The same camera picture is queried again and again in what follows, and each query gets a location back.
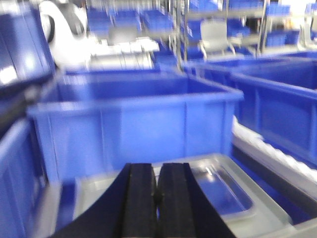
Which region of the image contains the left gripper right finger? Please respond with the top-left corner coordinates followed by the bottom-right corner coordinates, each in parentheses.
top-left (158, 163), bottom-right (235, 238)

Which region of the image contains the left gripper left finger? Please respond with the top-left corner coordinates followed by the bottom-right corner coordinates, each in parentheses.
top-left (52, 163), bottom-right (157, 238)

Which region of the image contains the smaller silver tray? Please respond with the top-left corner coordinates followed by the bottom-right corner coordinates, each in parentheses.
top-left (32, 152), bottom-right (317, 238)

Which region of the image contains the large blue crate behind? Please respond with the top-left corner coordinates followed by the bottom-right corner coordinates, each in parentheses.
top-left (27, 73), bottom-right (244, 182)

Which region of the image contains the blue bin left front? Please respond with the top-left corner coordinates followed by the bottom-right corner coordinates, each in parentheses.
top-left (0, 119), bottom-right (45, 238)

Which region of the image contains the blue crate right rear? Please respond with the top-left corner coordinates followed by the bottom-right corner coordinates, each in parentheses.
top-left (183, 51), bottom-right (317, 172)

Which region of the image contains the grey chair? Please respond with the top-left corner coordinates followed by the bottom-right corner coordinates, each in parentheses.
top-left (199, 19), bottom-right (236, 60)

